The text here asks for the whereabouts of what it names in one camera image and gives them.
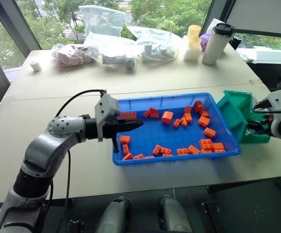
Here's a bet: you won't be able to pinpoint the black metal bracket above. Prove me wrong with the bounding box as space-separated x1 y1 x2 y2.
200 200 222 233

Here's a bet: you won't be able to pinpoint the stacked yellow cups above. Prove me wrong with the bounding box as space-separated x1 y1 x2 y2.
187 24 202 50

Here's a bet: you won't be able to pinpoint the dark rounded grey shape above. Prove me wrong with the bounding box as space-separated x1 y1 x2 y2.
157 195 194 233
93 196 132 233

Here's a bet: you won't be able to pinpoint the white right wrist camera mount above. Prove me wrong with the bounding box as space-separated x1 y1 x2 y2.
261 89 281 115

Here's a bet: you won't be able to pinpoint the large empty clear plastic bag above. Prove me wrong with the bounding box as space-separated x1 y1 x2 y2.
78 4 127 41

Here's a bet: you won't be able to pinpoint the long orange toy brick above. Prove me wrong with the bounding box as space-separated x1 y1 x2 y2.
120 112 138 120

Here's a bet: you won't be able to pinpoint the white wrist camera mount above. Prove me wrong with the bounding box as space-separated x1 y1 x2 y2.
94 93 120 143
261 89 281 115

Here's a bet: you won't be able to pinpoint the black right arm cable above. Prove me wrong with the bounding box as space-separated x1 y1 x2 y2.
252 103 281 115

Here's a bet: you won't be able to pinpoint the small white cylinder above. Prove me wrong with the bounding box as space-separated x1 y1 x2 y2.
29 61 42 72

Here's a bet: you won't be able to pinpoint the green plastic bin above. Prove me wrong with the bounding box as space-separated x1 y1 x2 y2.
216 90 272 145

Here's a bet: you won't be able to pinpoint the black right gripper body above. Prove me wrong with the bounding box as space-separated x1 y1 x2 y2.
256 114 274 134

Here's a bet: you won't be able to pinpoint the purple object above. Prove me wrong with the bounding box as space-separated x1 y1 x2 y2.
199 33 210 52

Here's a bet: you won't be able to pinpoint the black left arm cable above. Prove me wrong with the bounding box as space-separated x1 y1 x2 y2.
47 89 106 233

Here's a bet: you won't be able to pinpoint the small black clamp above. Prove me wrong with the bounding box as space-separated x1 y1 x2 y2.
66 219 86 233

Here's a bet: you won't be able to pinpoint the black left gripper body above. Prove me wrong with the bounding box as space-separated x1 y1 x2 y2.
102 116 123 153

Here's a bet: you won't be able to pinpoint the black cup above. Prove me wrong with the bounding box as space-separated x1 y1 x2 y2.
228 34 244 50

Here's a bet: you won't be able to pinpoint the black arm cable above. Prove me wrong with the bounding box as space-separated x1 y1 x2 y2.
252 103 281 115
47 89 106 233

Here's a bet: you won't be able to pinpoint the white board panel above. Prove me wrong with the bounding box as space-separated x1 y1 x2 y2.
224 0 281 39

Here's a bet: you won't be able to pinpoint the blue plastic bin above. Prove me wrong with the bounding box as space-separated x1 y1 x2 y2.
112 92 242 166

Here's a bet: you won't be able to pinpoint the plastic bag with grey device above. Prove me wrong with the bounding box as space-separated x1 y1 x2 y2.
84 31 138 71

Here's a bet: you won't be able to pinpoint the white foam block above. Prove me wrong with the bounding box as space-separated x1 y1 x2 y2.
183 35 201 62

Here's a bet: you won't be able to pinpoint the large studded orange brick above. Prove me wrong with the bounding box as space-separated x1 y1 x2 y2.
199 138 214 150

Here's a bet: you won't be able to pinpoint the plastic bag of pink items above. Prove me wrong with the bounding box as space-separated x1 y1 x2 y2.
51 43 100 69

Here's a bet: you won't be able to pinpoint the white tumbler with black lid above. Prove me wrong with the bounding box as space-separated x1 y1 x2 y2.
201 22 235 66

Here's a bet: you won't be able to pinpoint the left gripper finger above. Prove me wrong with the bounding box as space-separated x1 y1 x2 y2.
120 118 145 127
120 125 143 134

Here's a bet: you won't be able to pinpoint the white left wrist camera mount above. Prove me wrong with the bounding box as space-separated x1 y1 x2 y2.
94 93 120 143

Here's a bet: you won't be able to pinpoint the plastic bag with power strip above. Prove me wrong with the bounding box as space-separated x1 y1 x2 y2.
126 25 180 63

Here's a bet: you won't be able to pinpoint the large smooth orange brick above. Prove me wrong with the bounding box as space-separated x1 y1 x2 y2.
160 111 174 125

